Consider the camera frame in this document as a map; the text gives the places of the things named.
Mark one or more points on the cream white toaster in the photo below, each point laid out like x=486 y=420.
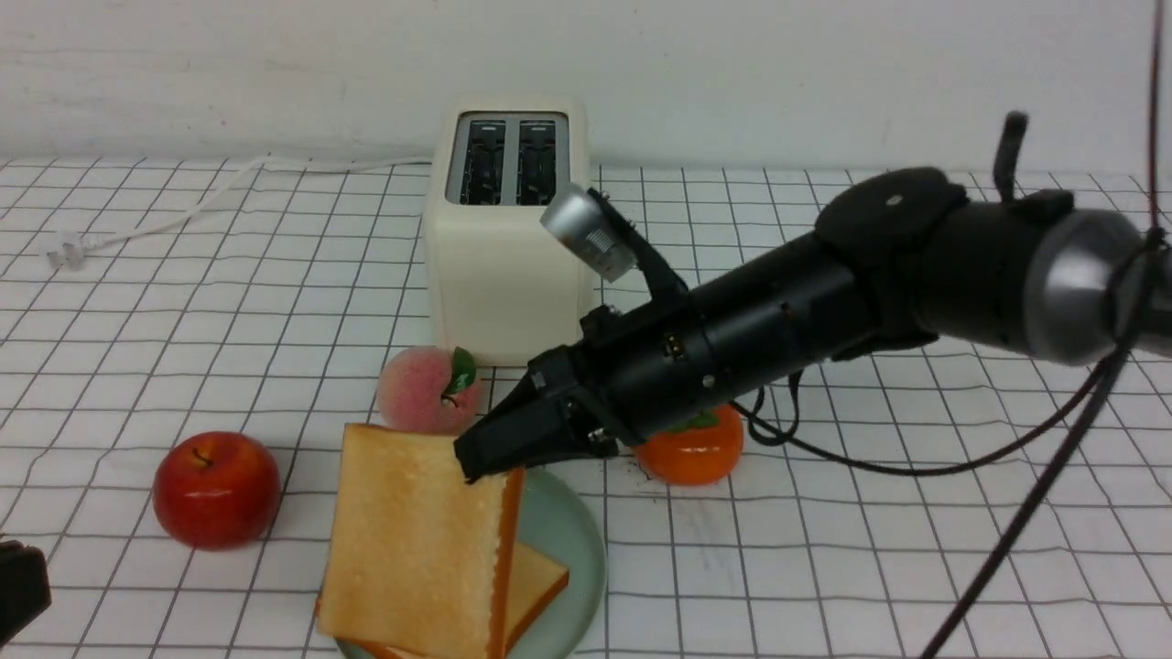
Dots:
x=500 y=285

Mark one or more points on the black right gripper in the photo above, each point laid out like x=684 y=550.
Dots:
x=622 y=385

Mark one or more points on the red apple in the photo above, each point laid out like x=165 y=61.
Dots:
x=217 y=491

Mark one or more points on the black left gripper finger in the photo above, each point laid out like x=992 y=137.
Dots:
x=25 y=588

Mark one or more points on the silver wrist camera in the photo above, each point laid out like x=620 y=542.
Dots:
x=586 y=223

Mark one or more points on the large toast slice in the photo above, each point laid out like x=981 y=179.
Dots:
x=393 y=484

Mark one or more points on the white checkered tablecloth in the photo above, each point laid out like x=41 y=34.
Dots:
x=273 y=313

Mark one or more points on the orange persimmon with green leaf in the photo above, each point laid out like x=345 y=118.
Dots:
x=700 y=451

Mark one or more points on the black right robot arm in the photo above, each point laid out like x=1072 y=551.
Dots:
x=893 y=263

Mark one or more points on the pink peach with leaf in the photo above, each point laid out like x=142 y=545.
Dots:
x=426 y=389

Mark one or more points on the light green plate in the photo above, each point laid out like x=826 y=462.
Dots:
x=553 y=521

